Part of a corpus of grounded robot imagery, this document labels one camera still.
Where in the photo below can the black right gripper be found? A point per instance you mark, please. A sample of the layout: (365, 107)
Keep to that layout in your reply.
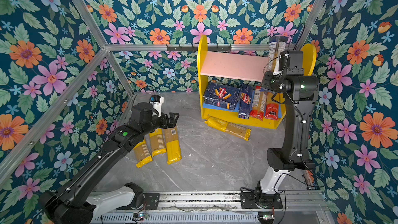
(268, 75)

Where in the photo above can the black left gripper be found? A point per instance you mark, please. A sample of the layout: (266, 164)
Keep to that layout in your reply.
(168, 123)

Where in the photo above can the yellow Pastatime spaghetti bag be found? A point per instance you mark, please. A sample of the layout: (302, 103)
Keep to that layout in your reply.
(157, 142)

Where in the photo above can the blue Ankara spaghetti bag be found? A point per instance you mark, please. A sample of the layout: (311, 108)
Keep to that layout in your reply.
(277, 45)

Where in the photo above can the red spaghetti bag white label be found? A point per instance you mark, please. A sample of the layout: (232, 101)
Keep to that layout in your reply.
(258, 103)

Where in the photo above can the yellow-ended clear spaghetti bag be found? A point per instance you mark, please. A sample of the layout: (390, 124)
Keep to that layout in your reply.
(173, 150)

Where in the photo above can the blue Barilla spaghetti box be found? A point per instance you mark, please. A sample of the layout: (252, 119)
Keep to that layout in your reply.
(245, 103)

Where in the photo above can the blue Barilla rigatoni box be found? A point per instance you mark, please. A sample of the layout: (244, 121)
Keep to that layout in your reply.
(222, 96)

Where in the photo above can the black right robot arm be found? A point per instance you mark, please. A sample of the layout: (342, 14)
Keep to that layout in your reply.
(300, 92)

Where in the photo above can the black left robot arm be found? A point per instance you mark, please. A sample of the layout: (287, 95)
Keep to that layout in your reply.
(70, 204)

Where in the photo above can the yellow pink blue shelf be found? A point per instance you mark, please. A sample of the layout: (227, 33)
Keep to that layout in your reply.
(241, 67)

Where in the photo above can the yellow spaghetti bag far left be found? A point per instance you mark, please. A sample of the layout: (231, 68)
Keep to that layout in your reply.
(142, 154)

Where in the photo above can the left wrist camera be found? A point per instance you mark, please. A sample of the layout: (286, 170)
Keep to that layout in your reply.
(157, 102)

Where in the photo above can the black wall hook rail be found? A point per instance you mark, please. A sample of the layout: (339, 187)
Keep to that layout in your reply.
(196, 47)

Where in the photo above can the aluminium frame post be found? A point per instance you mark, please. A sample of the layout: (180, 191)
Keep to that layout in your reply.
(102, 44)

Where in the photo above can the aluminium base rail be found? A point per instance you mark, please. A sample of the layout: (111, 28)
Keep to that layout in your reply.
(223, 207)

